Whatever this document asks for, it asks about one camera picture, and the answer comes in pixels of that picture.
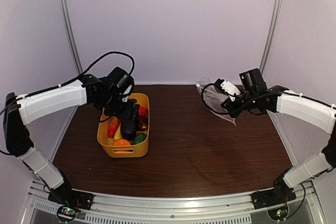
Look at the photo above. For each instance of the right aluminium corner post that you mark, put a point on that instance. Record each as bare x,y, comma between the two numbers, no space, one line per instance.
276,10

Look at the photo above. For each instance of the purple toy eggplant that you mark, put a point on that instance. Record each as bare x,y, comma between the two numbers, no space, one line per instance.
128,129

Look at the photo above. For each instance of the right circuit board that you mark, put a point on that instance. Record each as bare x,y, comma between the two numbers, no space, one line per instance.
278,214

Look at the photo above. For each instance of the orange toy orange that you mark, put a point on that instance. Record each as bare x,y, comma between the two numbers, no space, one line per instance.
121,142

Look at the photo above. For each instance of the aluminium corner post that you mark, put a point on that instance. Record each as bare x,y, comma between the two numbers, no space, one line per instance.
70,36
276,10

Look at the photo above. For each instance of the circuit board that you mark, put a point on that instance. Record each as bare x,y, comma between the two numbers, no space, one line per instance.
278,214
66,214

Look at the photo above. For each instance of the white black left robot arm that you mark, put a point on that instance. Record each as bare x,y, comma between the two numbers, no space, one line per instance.
109,95

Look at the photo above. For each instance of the left aluminium corner post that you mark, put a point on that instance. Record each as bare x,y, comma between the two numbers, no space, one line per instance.
70,36

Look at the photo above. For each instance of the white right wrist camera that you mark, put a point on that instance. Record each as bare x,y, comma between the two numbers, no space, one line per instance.
227,88

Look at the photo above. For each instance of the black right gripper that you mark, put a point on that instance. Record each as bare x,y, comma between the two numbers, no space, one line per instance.
229,106

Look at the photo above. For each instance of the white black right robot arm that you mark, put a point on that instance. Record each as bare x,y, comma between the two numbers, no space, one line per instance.
281,100

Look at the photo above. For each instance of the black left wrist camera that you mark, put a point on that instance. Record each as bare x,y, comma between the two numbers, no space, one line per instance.
120,83

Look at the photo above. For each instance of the aluminium front rail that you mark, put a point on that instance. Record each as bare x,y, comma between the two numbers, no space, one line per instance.
231,208

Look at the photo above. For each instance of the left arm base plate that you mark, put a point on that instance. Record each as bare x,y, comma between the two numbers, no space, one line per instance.
72,198

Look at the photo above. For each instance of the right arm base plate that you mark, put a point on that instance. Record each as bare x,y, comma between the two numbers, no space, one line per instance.
268,198

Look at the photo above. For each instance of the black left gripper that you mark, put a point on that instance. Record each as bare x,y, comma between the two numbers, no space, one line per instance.
127,112

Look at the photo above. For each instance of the left circuit board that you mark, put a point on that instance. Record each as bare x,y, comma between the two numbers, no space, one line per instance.
66,214

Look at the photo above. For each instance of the yellow plastic basket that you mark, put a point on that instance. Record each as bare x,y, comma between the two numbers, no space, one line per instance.
132,151

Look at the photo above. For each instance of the clear zip top bag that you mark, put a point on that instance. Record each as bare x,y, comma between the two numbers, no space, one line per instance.
214,99

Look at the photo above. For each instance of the yellow toy banana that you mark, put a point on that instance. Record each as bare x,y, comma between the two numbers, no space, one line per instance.
118,134

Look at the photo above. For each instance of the dark red toy fruit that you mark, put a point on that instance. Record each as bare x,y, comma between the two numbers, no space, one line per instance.
142,123

